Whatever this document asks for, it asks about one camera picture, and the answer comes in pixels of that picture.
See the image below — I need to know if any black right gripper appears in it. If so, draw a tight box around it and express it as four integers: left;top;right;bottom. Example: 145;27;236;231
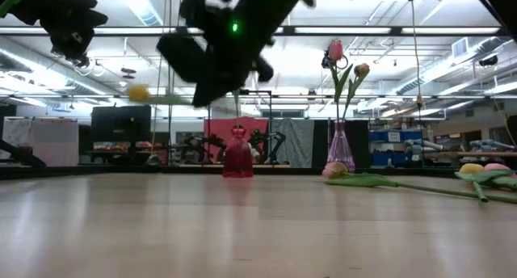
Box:
156;0;275;108

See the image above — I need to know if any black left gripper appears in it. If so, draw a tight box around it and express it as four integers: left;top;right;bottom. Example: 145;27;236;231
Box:
7;0;109;61

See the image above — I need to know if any red glass vase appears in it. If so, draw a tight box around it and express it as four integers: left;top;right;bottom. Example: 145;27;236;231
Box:
222;124;254;179

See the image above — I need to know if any pink glass vase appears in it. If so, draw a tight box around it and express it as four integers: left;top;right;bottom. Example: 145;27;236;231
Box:
326;118;356;174

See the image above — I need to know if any red cloth backdrop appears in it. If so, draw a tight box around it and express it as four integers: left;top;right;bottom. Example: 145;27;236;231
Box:
203;116;270;165

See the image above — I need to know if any black monitor screen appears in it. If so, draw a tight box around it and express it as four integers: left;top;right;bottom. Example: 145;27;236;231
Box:
90;104;152;144

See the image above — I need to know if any grey cloth backdrop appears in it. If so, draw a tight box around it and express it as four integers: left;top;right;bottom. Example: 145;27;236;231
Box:
273;118;315;169

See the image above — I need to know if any white board panel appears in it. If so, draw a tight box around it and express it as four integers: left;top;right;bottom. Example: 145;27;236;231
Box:
2;117;81;168

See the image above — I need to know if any black cloth backdrop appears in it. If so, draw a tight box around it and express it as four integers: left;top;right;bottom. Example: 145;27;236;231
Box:
312;119;330;169

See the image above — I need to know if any blue storage bin shelf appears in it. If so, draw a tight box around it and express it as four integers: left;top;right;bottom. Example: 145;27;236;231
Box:
368;128;424;168

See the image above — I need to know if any wooden bench top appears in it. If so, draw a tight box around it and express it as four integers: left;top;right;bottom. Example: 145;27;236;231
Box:
423;150;517;158

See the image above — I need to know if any black hanging camera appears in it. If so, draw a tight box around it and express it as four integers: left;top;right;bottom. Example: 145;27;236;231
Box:
321;39;349;71
72;53;90;69

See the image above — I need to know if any black metal frame stand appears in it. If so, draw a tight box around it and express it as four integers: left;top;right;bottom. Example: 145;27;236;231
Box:
207;89;274;166

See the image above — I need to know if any black hanging cable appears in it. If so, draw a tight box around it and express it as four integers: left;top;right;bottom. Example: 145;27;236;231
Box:
166;78;174;166

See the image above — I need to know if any black table frame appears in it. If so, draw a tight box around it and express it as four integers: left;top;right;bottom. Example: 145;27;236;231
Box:
0;164;517;180

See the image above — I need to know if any hanging cable with hook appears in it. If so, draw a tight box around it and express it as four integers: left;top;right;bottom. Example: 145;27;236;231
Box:
407;0;426;112

